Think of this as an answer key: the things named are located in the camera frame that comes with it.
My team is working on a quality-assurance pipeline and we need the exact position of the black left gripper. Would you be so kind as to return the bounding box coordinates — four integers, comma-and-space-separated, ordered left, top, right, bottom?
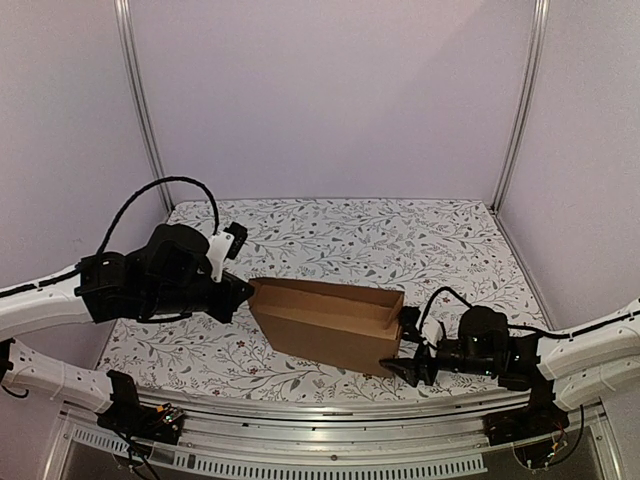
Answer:
145, 274, 255, 327

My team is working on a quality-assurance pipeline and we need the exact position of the brown cardboard box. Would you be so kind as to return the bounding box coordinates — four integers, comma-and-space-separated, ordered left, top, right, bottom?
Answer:
249, 277, 404, 378

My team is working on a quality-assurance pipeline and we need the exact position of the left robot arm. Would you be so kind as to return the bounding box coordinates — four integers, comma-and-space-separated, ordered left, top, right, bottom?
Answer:
1, 253, 254, 434

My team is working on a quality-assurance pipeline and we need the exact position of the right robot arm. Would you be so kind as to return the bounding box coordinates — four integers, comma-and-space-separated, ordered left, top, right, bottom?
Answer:
380, 300, 639, 436

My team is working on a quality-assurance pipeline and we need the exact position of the floral patterned table mat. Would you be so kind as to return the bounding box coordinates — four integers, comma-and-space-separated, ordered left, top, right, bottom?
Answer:
98, 199, 545, 404

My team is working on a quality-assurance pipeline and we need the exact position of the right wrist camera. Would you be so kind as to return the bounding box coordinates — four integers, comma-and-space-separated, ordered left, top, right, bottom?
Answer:
398, 306, 446, 351

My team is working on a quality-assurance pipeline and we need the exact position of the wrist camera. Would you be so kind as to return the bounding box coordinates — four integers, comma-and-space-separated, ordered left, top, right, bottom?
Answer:
398, 306, 446, 351
206, 222, 248, 283

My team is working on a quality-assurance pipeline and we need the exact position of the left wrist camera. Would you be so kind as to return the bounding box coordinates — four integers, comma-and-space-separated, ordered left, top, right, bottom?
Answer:
206, 222, 248, 283

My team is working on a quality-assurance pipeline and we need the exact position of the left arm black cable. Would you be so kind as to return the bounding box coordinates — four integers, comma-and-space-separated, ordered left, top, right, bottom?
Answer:
94, 175, 221, 261

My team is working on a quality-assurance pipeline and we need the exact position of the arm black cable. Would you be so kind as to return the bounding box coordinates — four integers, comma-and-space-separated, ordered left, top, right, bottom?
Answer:
94, 175, 221, 261
419, 285, 640, 341

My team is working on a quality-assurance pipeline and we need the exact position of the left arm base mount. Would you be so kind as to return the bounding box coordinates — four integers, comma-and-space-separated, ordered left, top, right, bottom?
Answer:
97, 370, 185, 445

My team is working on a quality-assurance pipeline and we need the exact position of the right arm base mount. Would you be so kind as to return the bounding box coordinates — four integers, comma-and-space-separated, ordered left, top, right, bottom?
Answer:
482, 387, 569, 470

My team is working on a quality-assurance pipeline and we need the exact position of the aluminium front rail frame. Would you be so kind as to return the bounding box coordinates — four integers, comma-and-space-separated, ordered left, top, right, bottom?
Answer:
43, 389, 623, 479

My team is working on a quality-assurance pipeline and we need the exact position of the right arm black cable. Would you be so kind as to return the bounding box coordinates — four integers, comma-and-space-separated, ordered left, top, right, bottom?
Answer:
419, 285, 640, 341

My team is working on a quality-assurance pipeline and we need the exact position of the left aluminium corner post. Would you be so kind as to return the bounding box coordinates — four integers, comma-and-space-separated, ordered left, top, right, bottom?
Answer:
113, 0, 174, 211

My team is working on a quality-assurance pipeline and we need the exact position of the aluminium corner post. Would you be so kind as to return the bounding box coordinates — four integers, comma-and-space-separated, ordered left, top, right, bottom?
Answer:
113, 0, 174, 211
489, 0, 551, 216

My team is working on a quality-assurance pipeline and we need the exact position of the right aluminium corner post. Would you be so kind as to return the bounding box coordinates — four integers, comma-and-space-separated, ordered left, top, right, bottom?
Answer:
489, 0, 551, 216

